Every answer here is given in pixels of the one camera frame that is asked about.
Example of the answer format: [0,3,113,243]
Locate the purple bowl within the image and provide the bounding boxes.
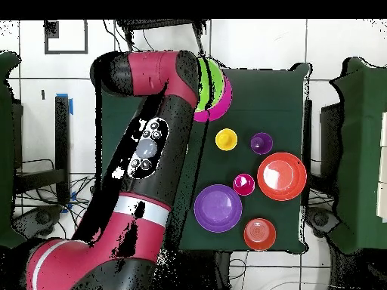
[193,184,243,233]

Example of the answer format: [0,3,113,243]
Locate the red cup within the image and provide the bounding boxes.
[232,173,255,196]

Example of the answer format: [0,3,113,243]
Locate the pink bowl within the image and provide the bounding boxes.
[193,75,234,123]

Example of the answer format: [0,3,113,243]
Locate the green bowl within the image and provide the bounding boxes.
[194,57,226,113]

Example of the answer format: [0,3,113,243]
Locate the yellow cup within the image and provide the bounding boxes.
[215,128,239,152]

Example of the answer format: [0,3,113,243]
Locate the purple cup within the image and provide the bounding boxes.
[249,131,274,156]

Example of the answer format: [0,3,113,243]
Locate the large orange bowl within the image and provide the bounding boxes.
[257,152,308,202]

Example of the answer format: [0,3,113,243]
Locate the dark green tablecloth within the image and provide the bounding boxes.
[94,59,313,254]

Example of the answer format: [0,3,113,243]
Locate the small orange bowl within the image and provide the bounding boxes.
[243,217,277,251]

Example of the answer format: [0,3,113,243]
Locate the blue tape strip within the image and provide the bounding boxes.
[56,92,74,116]

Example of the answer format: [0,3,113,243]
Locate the black metal stool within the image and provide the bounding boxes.
[115,18,210,63]

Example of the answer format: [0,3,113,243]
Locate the black cross beam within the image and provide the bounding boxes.
[13,168,67,194]

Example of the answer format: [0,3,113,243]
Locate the green side table cloth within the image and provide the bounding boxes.
[328,56,387,255]
[0,50,29,251]

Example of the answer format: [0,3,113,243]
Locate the white boxes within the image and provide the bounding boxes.
[376,110,387,224]

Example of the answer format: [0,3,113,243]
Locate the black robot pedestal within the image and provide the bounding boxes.
[181,250,234,290]

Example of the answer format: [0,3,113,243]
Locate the cable bundle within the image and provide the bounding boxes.
[13,158,98,212]

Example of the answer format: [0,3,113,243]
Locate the black upright post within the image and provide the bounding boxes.
[54,94,71,204]

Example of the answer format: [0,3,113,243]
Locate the black pedestal foot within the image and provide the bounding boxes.
[11,204,65,241]
[305,206,341,239]

